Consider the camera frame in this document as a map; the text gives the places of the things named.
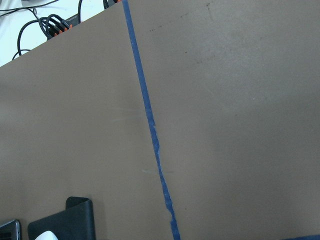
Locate black mouse pad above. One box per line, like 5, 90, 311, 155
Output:
27, 196, 96, 240

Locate white computer mouse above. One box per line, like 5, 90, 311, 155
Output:
35, 230, 58, 240

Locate grey laptop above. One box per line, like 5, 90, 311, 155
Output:
0, 219, 22, 240

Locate black orange cable connectors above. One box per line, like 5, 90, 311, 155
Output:
37, 14, 73, 40

